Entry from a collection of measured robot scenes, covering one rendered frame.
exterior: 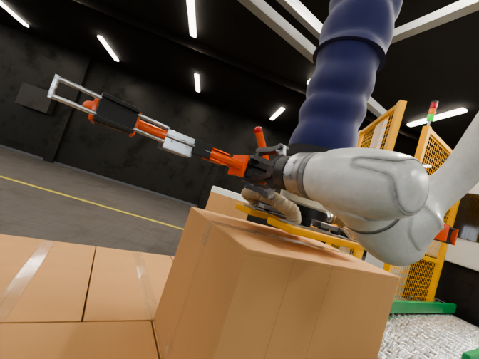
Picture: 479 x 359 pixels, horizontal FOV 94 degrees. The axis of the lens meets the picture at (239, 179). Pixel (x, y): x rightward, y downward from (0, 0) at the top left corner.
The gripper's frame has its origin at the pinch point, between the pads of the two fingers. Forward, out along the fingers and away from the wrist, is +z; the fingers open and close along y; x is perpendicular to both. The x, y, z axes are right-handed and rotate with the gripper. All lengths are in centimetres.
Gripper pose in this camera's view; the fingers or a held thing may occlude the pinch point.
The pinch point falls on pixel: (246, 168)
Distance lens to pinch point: 63.9
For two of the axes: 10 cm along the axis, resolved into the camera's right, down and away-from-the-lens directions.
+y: -3.0, 9.5, -0.6
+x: 8.1, 2.9, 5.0
